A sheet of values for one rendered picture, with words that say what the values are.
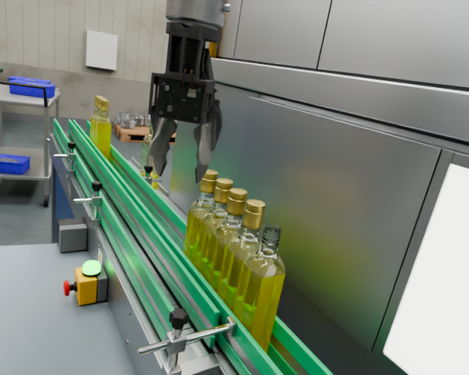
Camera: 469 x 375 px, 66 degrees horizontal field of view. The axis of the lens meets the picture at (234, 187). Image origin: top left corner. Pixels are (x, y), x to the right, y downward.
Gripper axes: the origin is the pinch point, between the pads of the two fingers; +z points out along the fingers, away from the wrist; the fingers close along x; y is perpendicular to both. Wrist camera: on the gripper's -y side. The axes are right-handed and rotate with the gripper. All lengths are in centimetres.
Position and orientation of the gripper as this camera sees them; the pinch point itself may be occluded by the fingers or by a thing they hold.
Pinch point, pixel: (180, 170)
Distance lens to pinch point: 55.7
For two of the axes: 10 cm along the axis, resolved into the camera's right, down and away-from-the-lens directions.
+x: 9.8, 1.8, -0.5
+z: -1.6, 9.4, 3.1
